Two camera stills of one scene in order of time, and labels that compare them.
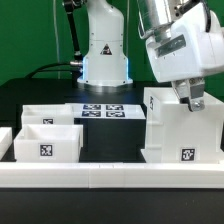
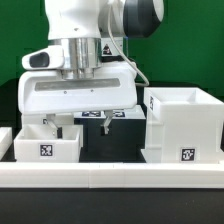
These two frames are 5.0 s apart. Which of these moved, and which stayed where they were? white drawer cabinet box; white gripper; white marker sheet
Moved: white gripper
Stayed: white drawer cabinet box; white marker sheet
